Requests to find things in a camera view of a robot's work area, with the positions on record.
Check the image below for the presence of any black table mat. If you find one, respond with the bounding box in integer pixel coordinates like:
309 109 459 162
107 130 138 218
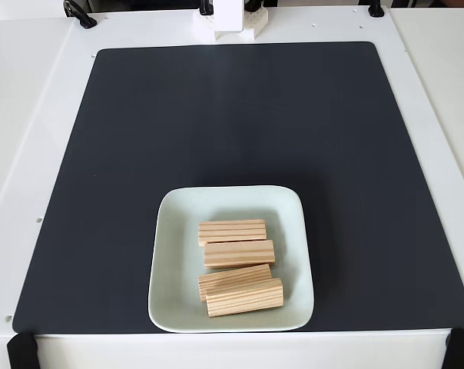
12 41 464 334

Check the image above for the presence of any striped wooden block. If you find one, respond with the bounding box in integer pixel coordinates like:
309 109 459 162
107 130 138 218
205 277 285 319
197 218 268 248
204 238 276 270

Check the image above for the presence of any black clamp handle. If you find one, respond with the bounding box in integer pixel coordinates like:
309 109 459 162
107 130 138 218
62 0 98 30

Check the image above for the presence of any pale green square plate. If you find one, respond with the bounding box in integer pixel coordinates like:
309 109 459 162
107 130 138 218
147 185 316 334

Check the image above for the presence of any wooden block with number mark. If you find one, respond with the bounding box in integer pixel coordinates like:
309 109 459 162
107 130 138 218
197 264 273 303

